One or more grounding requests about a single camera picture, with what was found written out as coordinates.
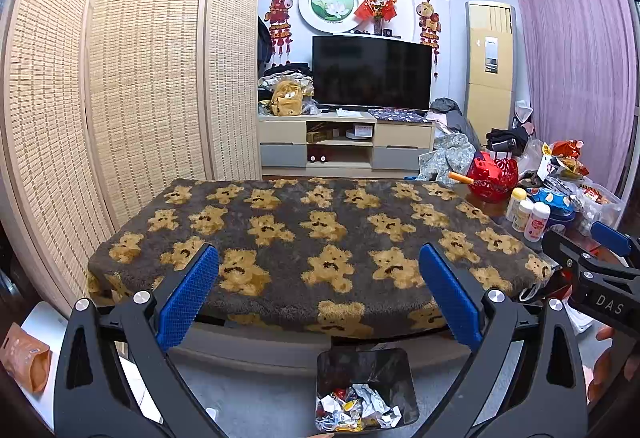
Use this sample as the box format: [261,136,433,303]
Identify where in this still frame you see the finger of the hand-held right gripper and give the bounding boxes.
[590,220,640,266]
[541,229,608,276]

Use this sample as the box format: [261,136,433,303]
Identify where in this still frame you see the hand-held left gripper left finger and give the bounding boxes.
[52,243,226,438]

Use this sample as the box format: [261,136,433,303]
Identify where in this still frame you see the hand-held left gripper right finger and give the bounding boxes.
[419,243,588,438]

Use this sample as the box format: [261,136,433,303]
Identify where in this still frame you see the black trash bin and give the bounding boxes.
[315,348,421,435]

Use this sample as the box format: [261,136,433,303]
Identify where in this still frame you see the pile of wrappers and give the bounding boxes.
[316,383,404,434]

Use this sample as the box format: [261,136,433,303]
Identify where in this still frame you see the person's right hand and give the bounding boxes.
[587,324,629,404]

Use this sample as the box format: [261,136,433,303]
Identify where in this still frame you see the blue round tin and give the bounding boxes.
[547,210,576,235]

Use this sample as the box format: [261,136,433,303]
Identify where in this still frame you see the clear plastic food container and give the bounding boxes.
[574,182,625,239]

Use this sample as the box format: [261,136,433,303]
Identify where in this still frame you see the pink white bottle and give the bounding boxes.
[523,201,551,242]

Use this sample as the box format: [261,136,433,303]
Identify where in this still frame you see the blue snack packet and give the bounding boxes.
[527,187,576,219]

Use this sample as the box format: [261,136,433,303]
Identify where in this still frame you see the white bottle orange label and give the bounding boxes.
[515,199,535,233]

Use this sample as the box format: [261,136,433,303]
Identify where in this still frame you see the white bottle yellow cap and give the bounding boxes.
[505,187,529,224]

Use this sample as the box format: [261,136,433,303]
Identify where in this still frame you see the white snack bag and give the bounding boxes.
[537,153,592,182]

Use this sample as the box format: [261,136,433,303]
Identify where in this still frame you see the clear plastic bag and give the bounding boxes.
[517,138,546,179]

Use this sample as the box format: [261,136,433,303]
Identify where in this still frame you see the red snack bag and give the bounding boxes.
[549,140,586,159]

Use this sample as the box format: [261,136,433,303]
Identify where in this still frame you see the red openwork basket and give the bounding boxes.
[465,150,520,204]

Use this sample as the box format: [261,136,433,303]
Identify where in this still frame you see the black bag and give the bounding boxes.
[485,127,530,154]

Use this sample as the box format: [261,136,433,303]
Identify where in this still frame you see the bear-print plush blanket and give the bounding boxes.
[86,177,554,340]

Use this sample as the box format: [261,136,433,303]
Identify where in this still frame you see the grey floral cloth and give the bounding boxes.
[416,132,477,185]

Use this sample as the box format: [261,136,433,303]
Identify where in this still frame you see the white low table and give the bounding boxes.
[20,300,73,434]

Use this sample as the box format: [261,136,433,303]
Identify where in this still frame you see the dark clothes pile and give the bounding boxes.
[429,97,482,150]

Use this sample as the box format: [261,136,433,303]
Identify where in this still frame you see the orange pouch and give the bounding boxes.
[0,322,52,395]

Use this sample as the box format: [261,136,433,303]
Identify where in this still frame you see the beige grey television cabinet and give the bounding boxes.
[257,110,435,172]

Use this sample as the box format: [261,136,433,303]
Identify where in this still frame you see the purple curtain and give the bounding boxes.
[502,0,640,200]

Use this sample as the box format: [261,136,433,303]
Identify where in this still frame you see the beige standing air conditioner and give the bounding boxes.
[463,0,517,132]

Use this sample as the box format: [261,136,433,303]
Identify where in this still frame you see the dark printed cloth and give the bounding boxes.
[368,107,427,123]

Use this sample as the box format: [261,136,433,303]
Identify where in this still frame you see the woven folding screen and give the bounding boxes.
[0,0,264,315]

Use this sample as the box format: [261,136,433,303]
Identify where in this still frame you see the yellow backpack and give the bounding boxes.
[270,79,305,118]

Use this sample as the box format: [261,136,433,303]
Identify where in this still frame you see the black television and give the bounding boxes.
[312,35,434,112]

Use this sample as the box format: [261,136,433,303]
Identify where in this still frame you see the light clothes pile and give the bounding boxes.
[258,62,316,100]

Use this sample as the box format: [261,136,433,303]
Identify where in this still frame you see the dark hanging jackets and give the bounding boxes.
[257,15,274,80]

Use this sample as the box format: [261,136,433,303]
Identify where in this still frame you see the flower vase with red bows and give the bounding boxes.
[353,0,399,37]

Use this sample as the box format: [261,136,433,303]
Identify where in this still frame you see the round lotus wall plate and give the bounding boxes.
[298,0,361,27]

